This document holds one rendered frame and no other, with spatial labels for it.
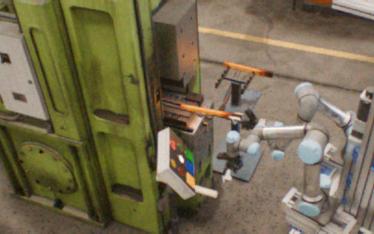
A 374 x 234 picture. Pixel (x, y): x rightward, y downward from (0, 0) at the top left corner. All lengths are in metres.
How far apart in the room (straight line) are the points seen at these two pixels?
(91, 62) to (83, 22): 0.27
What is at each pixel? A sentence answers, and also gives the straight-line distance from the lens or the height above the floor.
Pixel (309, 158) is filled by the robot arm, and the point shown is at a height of 1.39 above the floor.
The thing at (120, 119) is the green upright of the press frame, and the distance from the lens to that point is 3.15.
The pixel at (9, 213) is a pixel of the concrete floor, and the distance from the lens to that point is 4.36.
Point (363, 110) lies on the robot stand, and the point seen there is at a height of 1.46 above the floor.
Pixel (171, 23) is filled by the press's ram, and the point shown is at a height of 1.76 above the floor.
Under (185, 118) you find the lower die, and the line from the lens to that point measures 3.32.
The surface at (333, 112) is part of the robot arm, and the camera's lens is 3.20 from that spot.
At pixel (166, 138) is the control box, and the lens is 2.87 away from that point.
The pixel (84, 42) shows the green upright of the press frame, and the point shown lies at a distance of 2.93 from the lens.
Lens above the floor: 3.17
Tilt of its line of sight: 41 degrees down
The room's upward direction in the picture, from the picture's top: 4 degrees counter-clockwise
